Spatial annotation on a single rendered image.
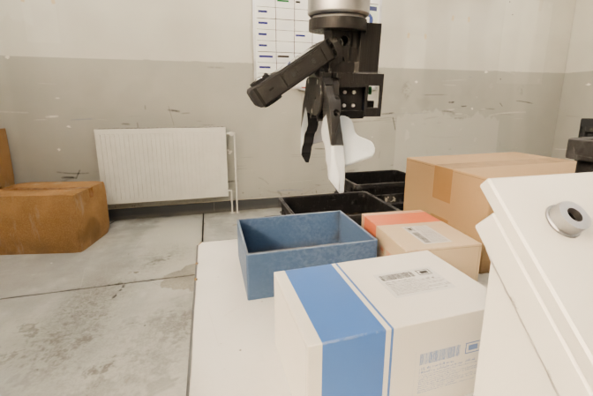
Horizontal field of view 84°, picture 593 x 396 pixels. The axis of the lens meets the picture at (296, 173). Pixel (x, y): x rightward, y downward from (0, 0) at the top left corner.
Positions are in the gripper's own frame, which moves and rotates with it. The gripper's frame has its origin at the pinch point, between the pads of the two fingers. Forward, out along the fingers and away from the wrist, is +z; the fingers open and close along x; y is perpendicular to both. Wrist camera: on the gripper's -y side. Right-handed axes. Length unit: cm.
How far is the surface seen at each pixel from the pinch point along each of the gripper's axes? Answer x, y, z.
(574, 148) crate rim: -11.6, 29.0, -5.4
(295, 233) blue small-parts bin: 13.2, 0.5, 15.1
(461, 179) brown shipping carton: 3.7, 27.3, 3.1
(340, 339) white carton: -22.0, -4.5, 6.6
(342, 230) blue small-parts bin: 11.5, 9.3, 14.6
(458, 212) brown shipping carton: 3.2, 27.3, 9.1
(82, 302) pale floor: 119, -82, 97
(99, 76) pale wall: 258, -100, -12
